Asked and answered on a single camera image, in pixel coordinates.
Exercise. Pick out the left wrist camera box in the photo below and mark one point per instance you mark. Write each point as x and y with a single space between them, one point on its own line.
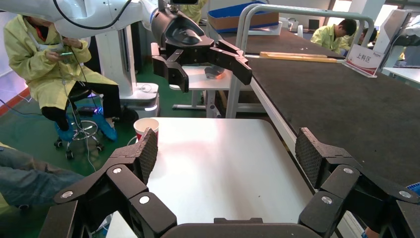
183 1

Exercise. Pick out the wheeled black stool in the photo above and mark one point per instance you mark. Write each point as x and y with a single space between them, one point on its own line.
80 131

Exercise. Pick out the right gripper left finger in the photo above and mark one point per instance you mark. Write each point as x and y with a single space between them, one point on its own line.
124 184

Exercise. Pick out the white background machine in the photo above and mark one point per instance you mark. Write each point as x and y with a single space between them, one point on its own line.
393 29

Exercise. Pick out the white red sign placard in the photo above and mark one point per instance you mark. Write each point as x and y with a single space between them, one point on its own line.
362 59

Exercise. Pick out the white robot body column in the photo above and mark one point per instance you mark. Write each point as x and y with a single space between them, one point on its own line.
115 65

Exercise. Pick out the small white side table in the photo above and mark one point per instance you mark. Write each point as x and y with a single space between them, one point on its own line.
197 78

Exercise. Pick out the long wooden strip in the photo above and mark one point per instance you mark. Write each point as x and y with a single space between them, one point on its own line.
295 56

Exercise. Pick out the background worker yellow coat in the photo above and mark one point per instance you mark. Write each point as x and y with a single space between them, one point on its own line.
367 36
329 37

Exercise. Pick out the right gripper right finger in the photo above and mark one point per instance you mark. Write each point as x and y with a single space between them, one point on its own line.
347 187

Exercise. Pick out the red white paper cup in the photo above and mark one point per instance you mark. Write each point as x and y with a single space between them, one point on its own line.
146 124

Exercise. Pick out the blue corrugated plastic box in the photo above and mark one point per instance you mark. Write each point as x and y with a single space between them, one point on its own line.
414 189

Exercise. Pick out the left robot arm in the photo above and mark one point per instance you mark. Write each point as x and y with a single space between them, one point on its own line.
98 13

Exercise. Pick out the cardboard box blue lining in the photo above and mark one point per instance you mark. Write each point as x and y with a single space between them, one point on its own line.
242 19

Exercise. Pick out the aluminium table edge rail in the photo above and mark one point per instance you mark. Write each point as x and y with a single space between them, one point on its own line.
275 121

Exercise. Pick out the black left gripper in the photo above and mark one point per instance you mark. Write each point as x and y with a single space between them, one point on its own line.
183 36

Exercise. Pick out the white background table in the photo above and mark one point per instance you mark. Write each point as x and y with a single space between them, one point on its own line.
403 74

